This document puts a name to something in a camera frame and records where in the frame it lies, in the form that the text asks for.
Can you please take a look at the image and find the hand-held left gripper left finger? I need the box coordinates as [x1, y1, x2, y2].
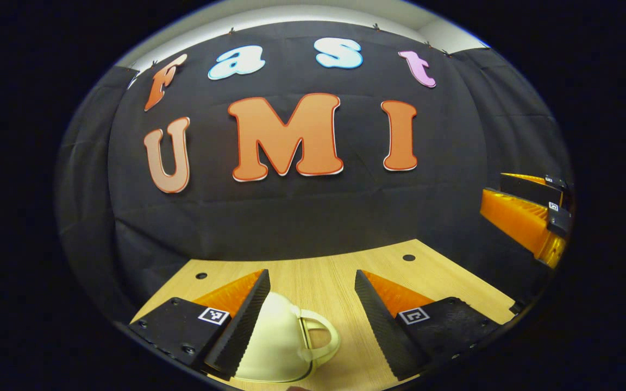
[128, 269, 271, 381]

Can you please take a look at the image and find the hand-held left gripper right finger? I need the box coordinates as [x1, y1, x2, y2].
[354, 270, 509, 381]

